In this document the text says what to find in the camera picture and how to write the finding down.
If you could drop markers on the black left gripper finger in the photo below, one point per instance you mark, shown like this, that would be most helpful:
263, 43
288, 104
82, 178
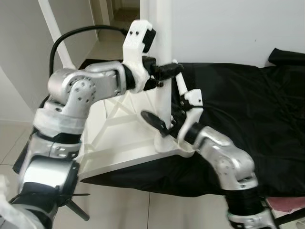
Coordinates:
169, 70

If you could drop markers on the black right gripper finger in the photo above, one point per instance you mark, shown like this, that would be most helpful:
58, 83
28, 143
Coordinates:
155, 121

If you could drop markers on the white plastic table top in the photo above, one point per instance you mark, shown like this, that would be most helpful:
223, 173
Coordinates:
119, 143

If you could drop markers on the black cloth table cover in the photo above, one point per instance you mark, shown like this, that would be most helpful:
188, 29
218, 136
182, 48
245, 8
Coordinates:
257, 124

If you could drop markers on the pink round stool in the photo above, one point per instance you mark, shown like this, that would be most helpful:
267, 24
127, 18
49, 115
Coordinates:
283, 204

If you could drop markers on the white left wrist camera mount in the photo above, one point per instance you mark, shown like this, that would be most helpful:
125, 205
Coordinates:
136, 47

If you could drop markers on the white door frame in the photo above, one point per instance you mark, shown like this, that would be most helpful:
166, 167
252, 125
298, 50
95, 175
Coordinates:
106, 9

